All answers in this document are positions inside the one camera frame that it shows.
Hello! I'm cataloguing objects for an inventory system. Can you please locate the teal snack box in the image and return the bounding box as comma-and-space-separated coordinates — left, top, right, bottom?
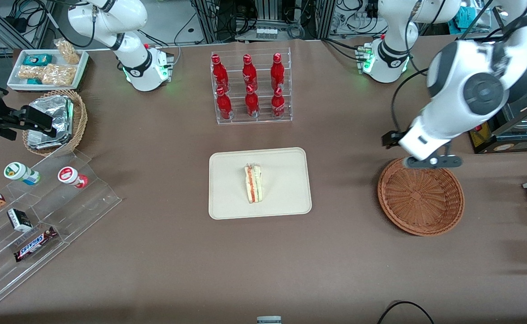
23, 54, 54, 67

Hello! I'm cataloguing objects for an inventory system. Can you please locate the black looped cable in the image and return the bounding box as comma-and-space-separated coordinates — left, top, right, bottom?
377, 300, 435, 324

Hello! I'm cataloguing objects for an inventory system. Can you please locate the clear acrylic bottle rack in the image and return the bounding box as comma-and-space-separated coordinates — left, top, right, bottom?
210, 47, 293, 126

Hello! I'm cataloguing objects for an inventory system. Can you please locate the aluminium foil container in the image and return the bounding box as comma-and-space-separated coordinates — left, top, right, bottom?
27, 95, 74, 150

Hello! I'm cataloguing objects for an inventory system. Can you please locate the red lid yogurt bottle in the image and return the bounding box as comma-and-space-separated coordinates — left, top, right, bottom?
57, 166, 89, 189

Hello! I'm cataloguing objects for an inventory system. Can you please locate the red cola bottle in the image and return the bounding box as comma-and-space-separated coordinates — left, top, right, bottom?
245, 84, 261, 119
271, 86, 286, 119
270, 53, 286, 91
242, 54, 259, 91
211, 54, 230, 93
216, 86, 234, 121

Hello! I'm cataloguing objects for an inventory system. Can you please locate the clear acrylic stepped display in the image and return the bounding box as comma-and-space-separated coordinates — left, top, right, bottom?
0, 150, 123, 307

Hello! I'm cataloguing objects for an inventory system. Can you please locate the teal plastic bag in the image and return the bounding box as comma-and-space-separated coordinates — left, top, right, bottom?
454, 5, 487, 27

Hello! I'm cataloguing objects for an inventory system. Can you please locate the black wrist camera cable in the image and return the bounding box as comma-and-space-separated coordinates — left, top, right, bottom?
390, 67, 431, 134

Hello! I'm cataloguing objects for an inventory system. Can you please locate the green lid yogurt bottle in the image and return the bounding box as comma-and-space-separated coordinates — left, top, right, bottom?
4, 162, 41, 186

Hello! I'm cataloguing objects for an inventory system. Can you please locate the clear bag of crackers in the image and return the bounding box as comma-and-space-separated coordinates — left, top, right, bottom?
18, 65, 44, 81
41, 64, 77, 87

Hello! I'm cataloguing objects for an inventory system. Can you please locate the Snickers chocolate bar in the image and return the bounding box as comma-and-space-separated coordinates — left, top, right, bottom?
14, 226, 58, 263

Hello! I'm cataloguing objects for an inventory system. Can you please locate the triangle sandwich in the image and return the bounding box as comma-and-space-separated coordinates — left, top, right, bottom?
244, 163, 264, 204

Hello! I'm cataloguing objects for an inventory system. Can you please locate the round brown wicker basket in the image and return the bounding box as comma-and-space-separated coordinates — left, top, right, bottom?
377, 157, 465, 237

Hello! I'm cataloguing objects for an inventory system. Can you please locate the small black white box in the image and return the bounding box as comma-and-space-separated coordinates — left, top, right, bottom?
7, 208, 33, 233

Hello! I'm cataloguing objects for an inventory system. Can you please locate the white rectangular snack tray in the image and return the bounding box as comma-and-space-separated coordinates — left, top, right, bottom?
7, 48, 89, 91

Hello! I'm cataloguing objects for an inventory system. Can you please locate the light tan wicker basket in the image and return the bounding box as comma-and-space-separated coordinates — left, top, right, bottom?
22, 90, 88, 157

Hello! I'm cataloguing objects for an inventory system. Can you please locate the clear bag of peanuts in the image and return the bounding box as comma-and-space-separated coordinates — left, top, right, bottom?
53, 38, 81, 65

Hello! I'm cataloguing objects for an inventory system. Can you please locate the beige rectangular tray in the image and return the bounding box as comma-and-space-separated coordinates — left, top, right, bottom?
208, 147, 313, 221

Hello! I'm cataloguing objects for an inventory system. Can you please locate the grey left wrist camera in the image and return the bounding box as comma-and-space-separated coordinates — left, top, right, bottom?
402, 154, 464, 170

